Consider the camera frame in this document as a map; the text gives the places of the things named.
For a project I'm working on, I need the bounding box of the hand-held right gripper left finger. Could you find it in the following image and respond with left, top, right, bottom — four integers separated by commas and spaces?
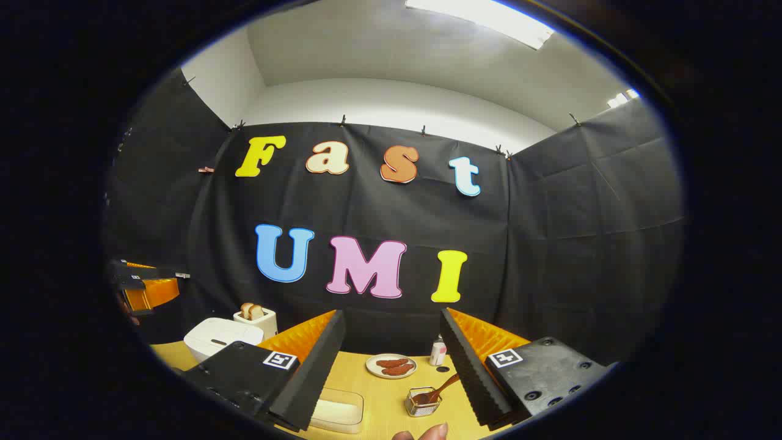
183, 309, 346, 433

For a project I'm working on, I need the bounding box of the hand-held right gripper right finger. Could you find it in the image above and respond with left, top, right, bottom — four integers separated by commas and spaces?
440, 307, 608, 430

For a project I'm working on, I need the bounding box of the brown wooden spoon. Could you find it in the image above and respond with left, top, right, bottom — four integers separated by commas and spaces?
412, 373, 460, 405

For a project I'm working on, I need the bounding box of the glass tray of rice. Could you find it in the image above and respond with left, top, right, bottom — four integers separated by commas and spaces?
309, 387, 365, 435

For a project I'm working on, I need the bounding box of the metal wire chopstick holder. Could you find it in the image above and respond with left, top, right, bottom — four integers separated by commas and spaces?
404, 386, 442, 418

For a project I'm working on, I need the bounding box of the white rice cooker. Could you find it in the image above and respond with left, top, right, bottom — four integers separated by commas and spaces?
183, 317, 265, 364

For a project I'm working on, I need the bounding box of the white round plate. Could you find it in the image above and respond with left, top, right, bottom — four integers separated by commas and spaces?
365, 353, 418, 380

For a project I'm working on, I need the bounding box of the white toaster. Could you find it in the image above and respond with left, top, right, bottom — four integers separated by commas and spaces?
233, 307, 279, 342

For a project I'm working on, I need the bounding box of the black backdrop cloth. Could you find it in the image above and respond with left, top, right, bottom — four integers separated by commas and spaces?
104, 67, 685, 367

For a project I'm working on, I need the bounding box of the long ceiling light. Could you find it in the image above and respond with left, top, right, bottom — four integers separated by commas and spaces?
404, 0, 555, 51

